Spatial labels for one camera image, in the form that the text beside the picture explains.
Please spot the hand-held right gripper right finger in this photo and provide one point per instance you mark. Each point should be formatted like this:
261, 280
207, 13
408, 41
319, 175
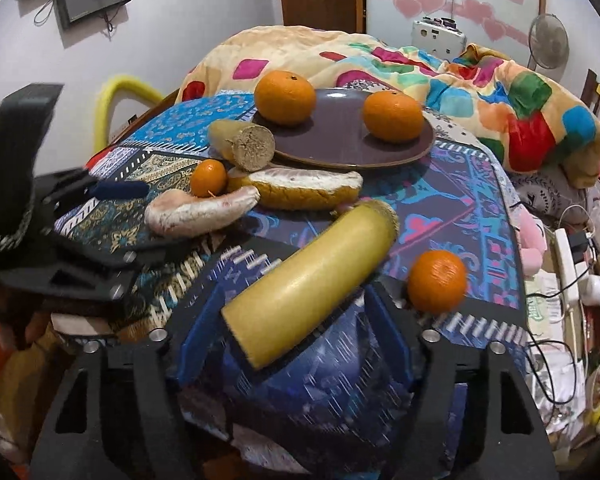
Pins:
389, 332

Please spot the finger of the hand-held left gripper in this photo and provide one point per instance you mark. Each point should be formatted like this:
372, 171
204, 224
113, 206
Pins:
120, 190
100, 270

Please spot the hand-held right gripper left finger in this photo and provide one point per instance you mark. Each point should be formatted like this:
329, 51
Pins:
200, 332

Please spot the large orange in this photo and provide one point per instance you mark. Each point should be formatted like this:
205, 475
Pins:
285, 97
436, 282
392, 116

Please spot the small orange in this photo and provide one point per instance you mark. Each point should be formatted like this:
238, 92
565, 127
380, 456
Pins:
208, 177

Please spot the short yellow sugarcane piece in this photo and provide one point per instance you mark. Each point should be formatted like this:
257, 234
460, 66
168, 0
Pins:
240, 142

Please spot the purple round plate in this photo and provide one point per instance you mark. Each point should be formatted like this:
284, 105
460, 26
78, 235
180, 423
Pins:
340, 130

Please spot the yellow foam tube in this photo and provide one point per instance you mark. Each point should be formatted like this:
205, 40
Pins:
130, 82

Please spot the blue patchwork blanket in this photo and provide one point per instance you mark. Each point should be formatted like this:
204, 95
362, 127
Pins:
455, 195

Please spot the pink plush cloth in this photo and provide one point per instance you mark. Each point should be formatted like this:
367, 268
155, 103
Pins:
530, 240

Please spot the white power strip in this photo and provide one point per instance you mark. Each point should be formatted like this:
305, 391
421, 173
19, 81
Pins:
565, 260

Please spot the grey leaf-print pillow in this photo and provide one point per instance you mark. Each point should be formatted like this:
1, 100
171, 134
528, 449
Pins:
545, 190

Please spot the colourful checked quilt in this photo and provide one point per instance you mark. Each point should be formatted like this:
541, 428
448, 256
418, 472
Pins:
530, 125

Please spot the wooden bed headboard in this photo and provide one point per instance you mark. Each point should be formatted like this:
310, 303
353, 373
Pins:
592, 90

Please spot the standing fan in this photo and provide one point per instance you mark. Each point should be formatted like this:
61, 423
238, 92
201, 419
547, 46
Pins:
547, 40

